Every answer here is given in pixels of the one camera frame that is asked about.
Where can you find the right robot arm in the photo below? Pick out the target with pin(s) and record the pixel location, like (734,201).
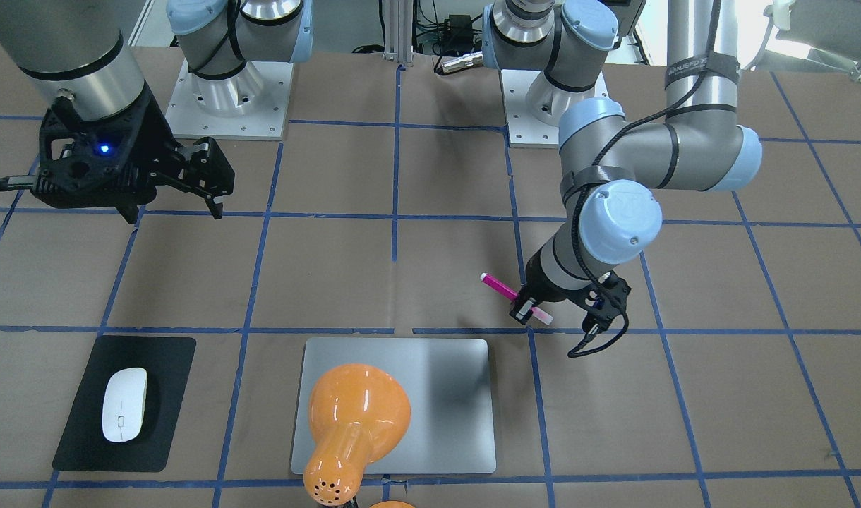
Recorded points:
(77,47)

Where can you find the white computer mouse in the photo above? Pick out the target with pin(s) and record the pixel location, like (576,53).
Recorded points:
(123,405)

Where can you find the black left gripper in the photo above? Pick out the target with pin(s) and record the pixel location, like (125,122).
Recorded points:
(541,278)

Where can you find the black mousepad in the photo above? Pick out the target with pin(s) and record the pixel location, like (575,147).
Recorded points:
(168,361)

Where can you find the silver laptop notebook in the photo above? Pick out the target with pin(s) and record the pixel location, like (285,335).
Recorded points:
(448,383)

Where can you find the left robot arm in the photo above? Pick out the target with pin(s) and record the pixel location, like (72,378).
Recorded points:
(610,164)

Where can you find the orange desk lamp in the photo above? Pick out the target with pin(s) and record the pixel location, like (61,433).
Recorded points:
(357,414)

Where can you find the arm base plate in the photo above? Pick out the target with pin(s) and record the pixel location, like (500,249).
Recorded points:
(534,106)
(252,105)

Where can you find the silver flashlight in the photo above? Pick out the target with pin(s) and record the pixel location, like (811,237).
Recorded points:
(459,64)

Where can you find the pink pen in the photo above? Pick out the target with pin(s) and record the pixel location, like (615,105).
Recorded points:
(506,291)

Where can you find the aluminium frame post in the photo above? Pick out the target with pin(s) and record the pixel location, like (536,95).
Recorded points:
(398,28)

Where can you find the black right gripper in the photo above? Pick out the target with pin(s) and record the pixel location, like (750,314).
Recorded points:
(154,153)

